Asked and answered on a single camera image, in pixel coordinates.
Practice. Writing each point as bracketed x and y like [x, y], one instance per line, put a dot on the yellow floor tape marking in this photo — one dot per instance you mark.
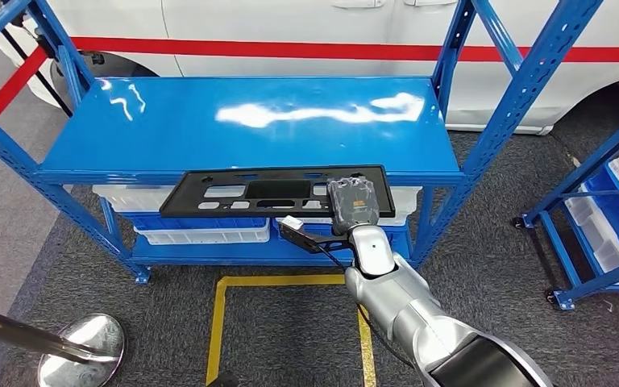
[214, 331]

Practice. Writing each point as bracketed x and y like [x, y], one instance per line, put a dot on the blue metal shelf rack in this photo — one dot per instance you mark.
[181, 133]

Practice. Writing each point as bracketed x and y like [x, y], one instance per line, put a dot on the white car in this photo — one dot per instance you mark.
[288, 18]

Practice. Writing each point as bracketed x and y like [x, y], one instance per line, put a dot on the long red barrier belt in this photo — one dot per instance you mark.
[288, 50]

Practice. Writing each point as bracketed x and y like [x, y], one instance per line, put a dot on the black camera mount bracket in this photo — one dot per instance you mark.
[309, 240]

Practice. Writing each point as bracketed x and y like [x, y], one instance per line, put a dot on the black stanchion post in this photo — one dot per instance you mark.
[0, 29]

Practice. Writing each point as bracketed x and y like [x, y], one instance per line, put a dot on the chrome stanchion post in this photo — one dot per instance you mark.
[82, 352]

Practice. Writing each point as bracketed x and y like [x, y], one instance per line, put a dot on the short red barrier belt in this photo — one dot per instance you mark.
[5, 101]

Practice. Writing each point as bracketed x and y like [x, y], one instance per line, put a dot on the black robot foot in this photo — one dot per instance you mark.
[224, 380]

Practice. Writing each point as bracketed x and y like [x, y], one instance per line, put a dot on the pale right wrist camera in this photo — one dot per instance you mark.
[292, 223]

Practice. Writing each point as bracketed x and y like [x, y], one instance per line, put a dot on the blue rack on castors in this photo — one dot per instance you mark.
[560, 251]

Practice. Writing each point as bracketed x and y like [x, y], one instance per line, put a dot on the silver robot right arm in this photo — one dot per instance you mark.
[411, 315]

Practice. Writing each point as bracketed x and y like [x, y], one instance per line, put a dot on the black plastic panel part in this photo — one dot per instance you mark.
[186, 200]

